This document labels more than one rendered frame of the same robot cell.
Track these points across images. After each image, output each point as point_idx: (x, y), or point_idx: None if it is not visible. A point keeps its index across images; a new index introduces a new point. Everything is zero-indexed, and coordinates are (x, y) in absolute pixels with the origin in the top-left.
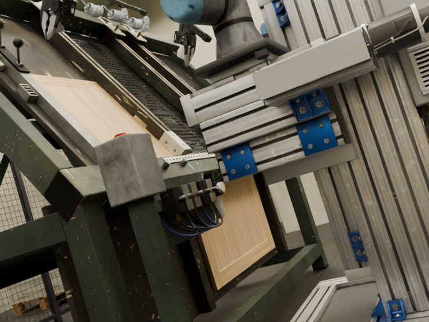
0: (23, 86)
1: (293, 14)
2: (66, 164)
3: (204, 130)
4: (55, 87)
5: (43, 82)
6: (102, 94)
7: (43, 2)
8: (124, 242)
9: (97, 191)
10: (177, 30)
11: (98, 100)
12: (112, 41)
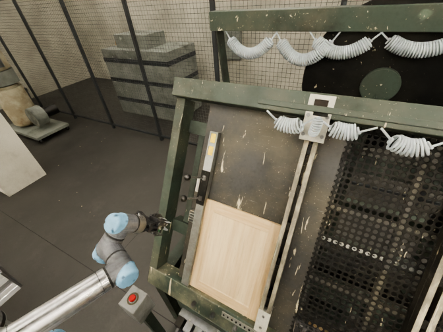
0: (190, 213)
1: None
2: (154, 267)
3: None
4: (221, 218)
5: (215, 211)
6: (266, 240)
7: (152, 214)
8: None
9: (153, 285)
10: (302, 323)
11: (251, 244)
12: None
